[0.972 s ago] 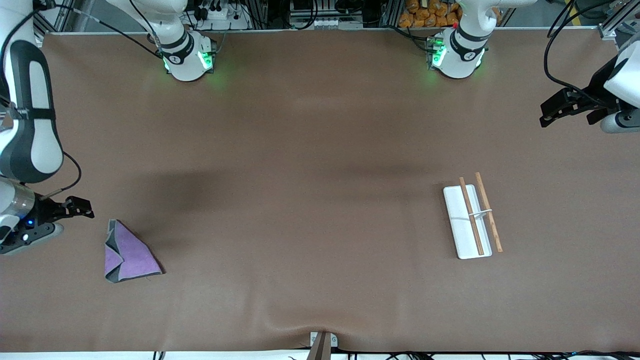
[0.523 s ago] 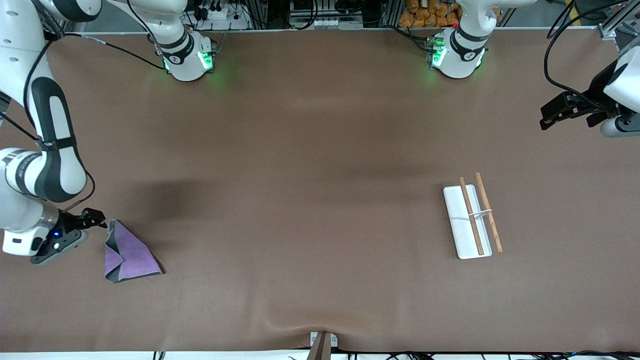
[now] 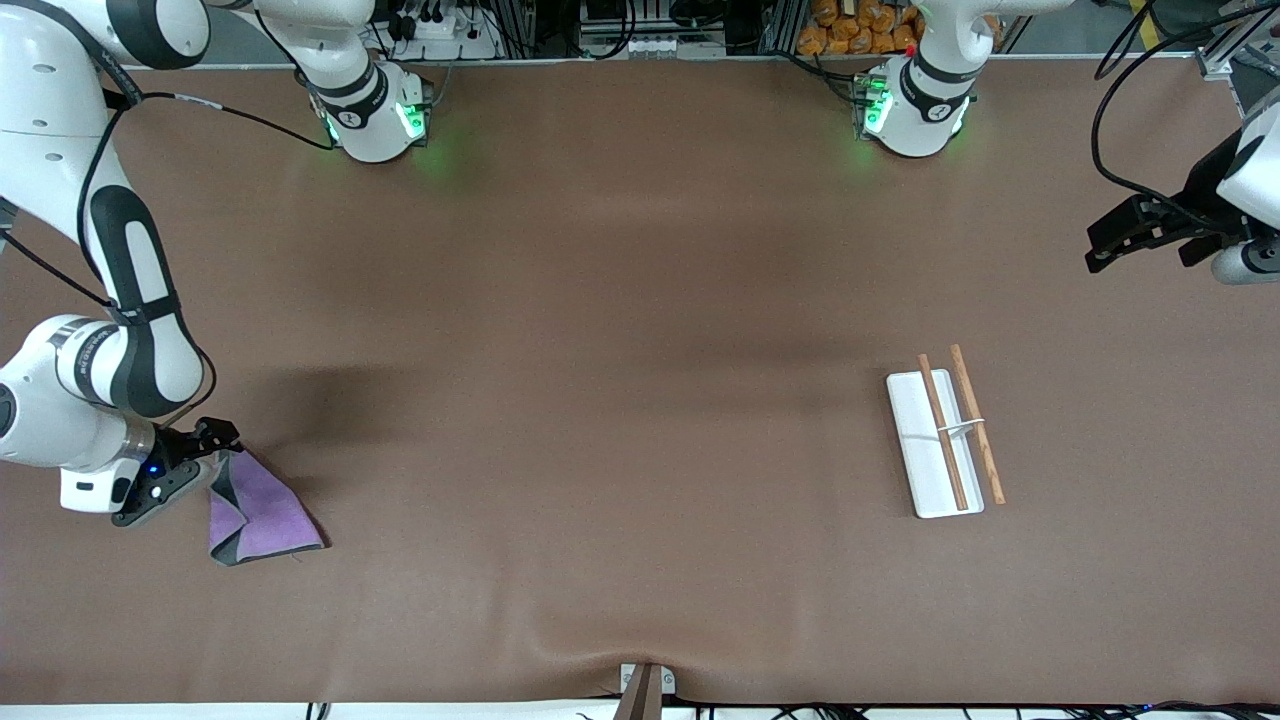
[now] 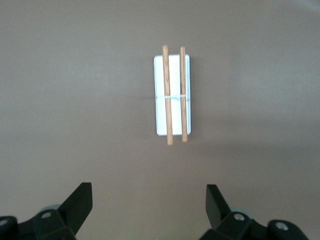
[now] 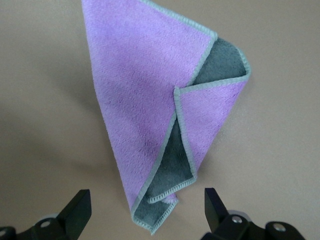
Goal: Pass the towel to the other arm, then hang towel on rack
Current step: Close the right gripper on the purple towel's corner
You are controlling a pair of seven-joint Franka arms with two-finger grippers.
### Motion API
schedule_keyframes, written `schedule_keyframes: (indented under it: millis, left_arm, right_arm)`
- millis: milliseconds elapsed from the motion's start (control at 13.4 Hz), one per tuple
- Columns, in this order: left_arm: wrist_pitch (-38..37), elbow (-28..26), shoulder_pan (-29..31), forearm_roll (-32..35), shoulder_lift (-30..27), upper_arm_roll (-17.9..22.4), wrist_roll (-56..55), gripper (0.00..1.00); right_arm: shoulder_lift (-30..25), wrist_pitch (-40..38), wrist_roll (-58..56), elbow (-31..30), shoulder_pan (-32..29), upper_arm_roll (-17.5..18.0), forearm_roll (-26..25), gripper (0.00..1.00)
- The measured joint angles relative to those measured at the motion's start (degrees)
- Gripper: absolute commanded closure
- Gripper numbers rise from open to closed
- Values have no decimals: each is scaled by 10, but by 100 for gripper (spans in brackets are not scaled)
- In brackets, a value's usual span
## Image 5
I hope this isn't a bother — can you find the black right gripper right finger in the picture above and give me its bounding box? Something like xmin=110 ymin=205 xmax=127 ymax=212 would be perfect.
xmin=204 ymin=187 xmax=253 ymax=240

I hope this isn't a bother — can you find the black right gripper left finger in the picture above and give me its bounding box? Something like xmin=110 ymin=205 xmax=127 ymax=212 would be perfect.
xmin=31 ymin=189 xmax=92 ymax=240

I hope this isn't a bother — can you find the purple and grey microfibre towel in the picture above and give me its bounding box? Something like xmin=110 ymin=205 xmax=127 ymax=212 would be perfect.
xmin=81 ymin=0 xmax=252 ymax=237

